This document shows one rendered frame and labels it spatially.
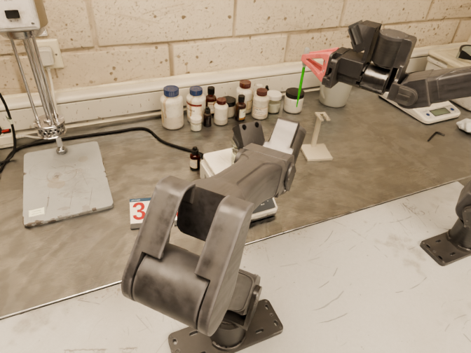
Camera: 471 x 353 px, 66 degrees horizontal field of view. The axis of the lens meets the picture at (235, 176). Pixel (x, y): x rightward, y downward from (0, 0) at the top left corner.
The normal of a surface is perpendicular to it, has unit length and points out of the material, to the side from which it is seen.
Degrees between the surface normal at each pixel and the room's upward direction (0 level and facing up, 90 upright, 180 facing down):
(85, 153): 0
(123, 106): 90
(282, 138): 39
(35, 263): 0
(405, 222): 0
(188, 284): 27
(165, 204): 44
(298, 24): 90
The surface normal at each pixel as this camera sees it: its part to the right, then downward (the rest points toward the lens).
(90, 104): 0.40, 0.59
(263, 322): 0.06, -0.78
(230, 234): -0.24, -0.18
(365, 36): -0.58, 0.48
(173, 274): -0.09, -0.53
